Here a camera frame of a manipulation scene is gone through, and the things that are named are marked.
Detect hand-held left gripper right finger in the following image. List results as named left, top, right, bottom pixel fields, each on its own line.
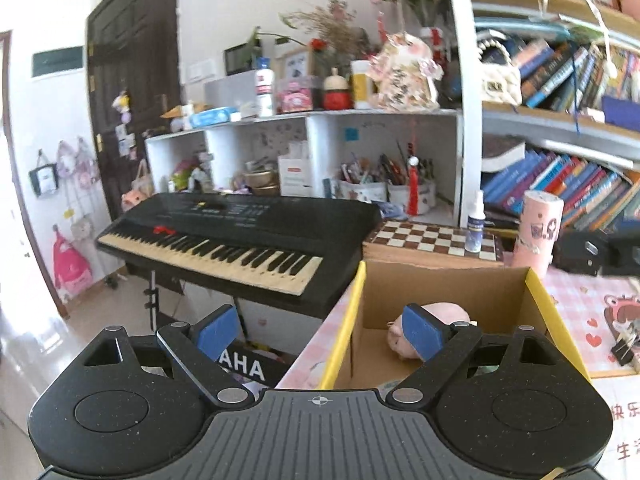
left=386, top=304, right=568, bottom=406

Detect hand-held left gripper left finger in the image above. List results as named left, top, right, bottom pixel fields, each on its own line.
left=80, top=305, right=255, bottom=408

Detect pink pig plush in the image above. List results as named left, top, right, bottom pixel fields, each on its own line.
left=385, top=302, right=479, bottom=361

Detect yellow cardboard box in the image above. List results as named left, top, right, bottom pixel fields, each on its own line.
left=316, top=260, right=592, bottom=391

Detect black binder clip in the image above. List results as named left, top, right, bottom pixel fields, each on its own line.
left=611, top=331, right=639, bottom=367

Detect black keyboard bag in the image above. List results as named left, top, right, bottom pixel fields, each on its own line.
left=155, top=310, right=297, bottom=389

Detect black keyboard stand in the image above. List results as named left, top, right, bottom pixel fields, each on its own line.
left=142, top=267, right=187, bottom=332

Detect wooden chessboard box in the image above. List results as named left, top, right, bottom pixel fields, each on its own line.
left=362, top=219, right=505, bottom=267

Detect white spray bottle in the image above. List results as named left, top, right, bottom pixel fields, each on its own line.
left=465, top=190, right=487, bottom=254

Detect black keyboard piano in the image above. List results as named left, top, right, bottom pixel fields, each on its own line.
left=95, top=192, right=384, bottom=320

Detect white pen cup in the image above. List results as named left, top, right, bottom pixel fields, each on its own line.
left=340, top=155, right=389, bottom=205
left=387, top=152, right=435, bottom=212

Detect red tassel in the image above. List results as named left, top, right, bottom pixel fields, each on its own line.
left=406, top=142, right=422, bottom=217

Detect pink cylinder canister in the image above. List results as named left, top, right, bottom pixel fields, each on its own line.
left=511, top=190, right=565, bottom=281

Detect bronze bowl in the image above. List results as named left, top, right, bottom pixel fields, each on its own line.
left=244, top=170, right=281, bottom=196

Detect pink backpack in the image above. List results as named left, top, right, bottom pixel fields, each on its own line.
left=52, top=224, right=94, bottom=302

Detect white box with red label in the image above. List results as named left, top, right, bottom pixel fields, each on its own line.
left=277, top=155, right=315, bottom=199

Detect black and brown case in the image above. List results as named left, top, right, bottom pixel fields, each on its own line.
left=552, top=230, right=640, bottom=277

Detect row of colourful slanted books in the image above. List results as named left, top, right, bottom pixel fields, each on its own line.
left=482, top=150, right=640, bottom=234

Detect blue tissue pack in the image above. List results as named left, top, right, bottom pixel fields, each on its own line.
left=189, top=106, right=241, bottom=129

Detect white cube shelf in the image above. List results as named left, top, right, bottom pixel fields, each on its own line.
left=145, top=109, right=464, bottom=217

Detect white desk bookshelf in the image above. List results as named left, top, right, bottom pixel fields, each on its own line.
left=447, top=0, right=640, bottom=232

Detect grey box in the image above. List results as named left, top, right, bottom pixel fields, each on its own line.
left=204, top=71, right=259, bottom=111

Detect white lotion bottle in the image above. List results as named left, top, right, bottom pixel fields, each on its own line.
left=255, top=57, right=277, bottom=119

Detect pink tin box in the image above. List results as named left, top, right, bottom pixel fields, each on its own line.
left=277, top=77, right=321, bottom=114

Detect red round doll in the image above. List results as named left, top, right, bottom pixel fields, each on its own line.
left=322, top=67, right=351, bottom=111

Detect yellow white jar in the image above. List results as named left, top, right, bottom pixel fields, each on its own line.
left=350, top=60, right=374, bottom=110

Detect white quilted pearl handbag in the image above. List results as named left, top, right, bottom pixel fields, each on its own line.
left=475, top=40, right=522, bottom=107

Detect dark wooden door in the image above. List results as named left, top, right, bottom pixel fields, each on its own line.
left=86, top=0, right=181, bottom=222

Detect row of upright shelf books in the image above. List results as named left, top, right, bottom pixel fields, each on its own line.
left=515, top=37, right=640, bottom=114

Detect dark blue case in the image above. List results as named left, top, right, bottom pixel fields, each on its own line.
left=601, top=95, right=640, bottom=127

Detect dried flower bunch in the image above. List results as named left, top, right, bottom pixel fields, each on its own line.
left=280, top=0, right=372, bottom=69

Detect hanging wall bags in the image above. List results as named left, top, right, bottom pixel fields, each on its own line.
left=27, top=137, right=101, bottom=202

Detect white wall switch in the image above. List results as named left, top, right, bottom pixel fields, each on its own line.
left=184, top=60, right=221, bottom=85

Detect black photo frame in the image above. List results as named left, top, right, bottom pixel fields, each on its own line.
left=223, top=42, right=251, bottom=75

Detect white picture frame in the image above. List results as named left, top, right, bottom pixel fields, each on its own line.
left=285, top=50, right=314, bottom=81

